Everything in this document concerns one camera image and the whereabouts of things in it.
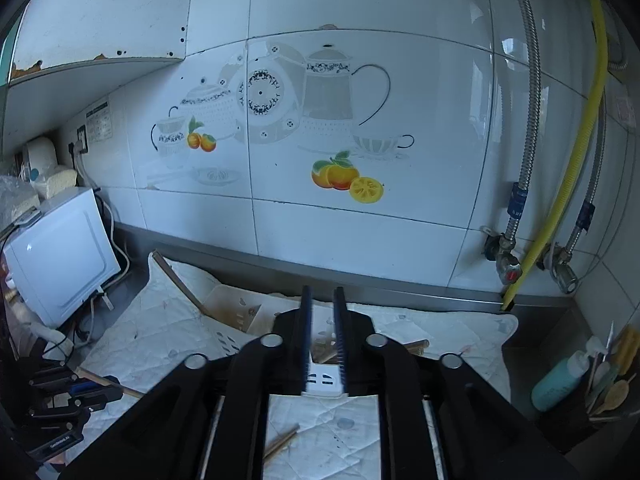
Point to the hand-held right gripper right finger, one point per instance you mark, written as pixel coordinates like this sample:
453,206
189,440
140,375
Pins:
340,345

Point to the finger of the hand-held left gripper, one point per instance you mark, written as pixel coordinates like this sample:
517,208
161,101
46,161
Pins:
90,386
97,400

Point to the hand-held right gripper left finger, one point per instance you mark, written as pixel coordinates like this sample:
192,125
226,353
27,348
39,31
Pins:
306,345

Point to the brown wooden chopstick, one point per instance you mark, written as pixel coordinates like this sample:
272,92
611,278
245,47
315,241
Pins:
415,347
281,441
177,280
125,390
327,354

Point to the white plastic utensil holder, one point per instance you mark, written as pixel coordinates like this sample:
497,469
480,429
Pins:
235,310

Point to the white quilted mat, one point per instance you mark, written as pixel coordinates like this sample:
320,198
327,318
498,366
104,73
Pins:
150,325

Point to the white microwave oven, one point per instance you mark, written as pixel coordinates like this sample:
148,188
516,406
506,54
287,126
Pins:
60,260

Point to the clear plastic bag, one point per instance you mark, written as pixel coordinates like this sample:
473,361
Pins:
15,200

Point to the teal soap pump bottle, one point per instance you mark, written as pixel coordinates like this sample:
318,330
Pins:
555,385

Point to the cream appliance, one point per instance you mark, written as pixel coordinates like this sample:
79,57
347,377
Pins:
47,170

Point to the plain metal valve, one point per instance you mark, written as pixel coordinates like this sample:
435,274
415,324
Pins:
564,270

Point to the black utensil pot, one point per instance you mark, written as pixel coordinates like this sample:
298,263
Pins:
575,430

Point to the wooden spoon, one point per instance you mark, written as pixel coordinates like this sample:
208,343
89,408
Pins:
616,395

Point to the black wall socket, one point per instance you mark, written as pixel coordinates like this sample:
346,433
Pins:
83,139

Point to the wall label sticker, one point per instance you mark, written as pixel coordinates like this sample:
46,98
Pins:
99,121

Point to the white wall cabinet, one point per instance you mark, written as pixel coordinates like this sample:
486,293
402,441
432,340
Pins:
100,20

